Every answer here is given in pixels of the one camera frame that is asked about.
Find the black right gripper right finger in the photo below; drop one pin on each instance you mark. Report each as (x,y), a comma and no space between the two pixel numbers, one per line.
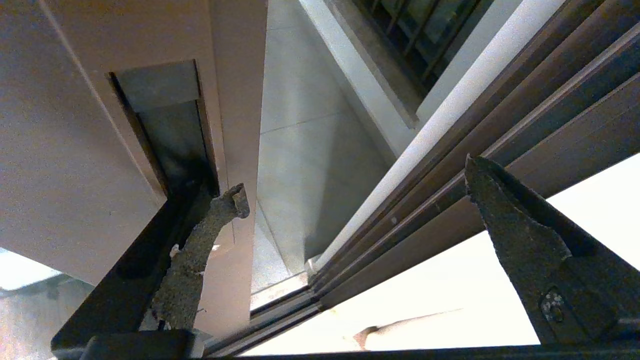
(550,260)

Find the brown framed sliding glass door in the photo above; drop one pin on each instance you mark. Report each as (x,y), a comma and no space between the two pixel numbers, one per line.
(100,125)

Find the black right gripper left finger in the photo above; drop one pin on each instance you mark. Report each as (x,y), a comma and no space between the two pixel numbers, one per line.
(125,295)

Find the dark brown door jamb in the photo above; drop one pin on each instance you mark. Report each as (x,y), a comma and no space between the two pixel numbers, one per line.
(500,150)

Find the dark stone window sill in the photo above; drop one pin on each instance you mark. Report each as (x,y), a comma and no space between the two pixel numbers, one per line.
(380,60)

